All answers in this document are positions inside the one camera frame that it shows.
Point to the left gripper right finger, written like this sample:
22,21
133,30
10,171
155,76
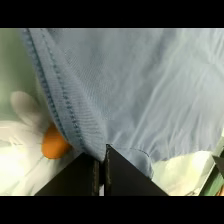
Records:
128,176

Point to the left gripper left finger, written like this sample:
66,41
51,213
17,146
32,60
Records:
75,180

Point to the light blue shirt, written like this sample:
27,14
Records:
133,86

